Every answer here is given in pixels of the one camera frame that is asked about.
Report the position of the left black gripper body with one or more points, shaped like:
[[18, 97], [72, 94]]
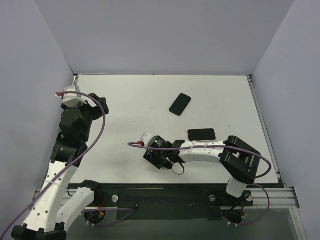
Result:
[[99, 104]]

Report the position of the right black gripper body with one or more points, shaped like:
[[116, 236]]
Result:
[[153, 157]]

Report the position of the black phone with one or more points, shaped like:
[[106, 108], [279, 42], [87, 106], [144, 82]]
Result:
[[158, 160]]

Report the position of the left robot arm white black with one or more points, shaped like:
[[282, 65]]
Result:
[[47, 220]]

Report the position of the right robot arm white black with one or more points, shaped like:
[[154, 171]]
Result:
[[233, 154]]

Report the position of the phone in pink case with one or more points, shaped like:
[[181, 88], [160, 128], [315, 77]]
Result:
[[201, 135]]

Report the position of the black phone face down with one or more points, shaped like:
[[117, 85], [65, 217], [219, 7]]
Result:
[[180, 104]]

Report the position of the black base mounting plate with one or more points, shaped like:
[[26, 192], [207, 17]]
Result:
[[175, 201]]

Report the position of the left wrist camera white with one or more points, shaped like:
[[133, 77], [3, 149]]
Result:
[[72, 100]]

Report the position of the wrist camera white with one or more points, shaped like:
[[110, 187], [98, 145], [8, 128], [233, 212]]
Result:
[[72, 100], [145, 139]]

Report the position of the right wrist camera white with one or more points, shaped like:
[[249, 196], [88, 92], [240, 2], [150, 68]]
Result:
[[145, 139]]

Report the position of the aluminium frame rail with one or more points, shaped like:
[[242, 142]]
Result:
[[281, 185]]

